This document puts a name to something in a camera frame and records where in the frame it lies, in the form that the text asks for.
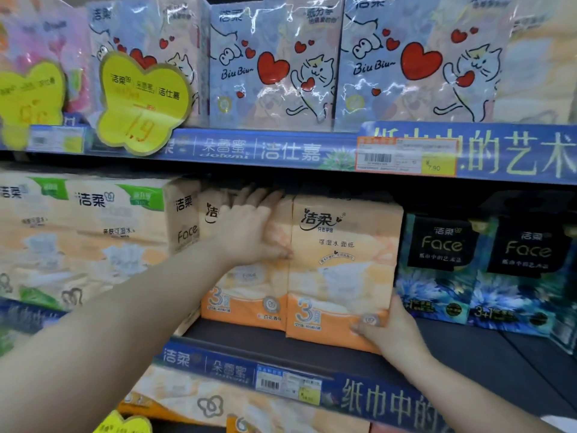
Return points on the heart and cat tissue pack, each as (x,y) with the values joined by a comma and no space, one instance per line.
(270,72)
(153,35)
(419,63)

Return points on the white and yellow price label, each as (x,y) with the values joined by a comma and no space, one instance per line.
(288,385)

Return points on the pale yellow tissue pack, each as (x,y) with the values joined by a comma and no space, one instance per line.
(538,63)

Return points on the large beige tissue multipack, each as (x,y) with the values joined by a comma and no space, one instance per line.
(90,238)

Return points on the dark shelf board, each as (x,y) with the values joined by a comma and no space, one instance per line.
(487,360)

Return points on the blue shelf edge strip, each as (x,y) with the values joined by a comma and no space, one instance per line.
(279,151)
(216,367)

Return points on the person's left forearm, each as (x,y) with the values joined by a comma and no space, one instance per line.
(112,333)

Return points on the person's right thumb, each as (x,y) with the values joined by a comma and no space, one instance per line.
(367,330)

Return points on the orange-rimmed price label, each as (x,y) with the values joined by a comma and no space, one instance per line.
(405,156)

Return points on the person's right forearm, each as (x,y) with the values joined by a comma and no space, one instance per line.
(455,399)

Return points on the person's left thumb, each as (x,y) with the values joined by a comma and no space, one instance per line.
(278,253)

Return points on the person's left hand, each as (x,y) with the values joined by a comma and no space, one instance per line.
(241,234)

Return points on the yellow butterfly price tag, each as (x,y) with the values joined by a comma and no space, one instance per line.
(29,101)
(121,423)
(142,105)

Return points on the person's right hand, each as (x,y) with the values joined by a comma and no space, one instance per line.
(396,338)

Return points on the dark blue tissue pack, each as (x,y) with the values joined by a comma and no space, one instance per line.
(523,284)
(439,270)

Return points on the beige orange tissue pack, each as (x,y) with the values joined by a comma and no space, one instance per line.
(216,405)

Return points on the small white price label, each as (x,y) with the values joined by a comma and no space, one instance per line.
(54,140)

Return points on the pink tissue pack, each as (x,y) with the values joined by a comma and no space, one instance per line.
(40,35)

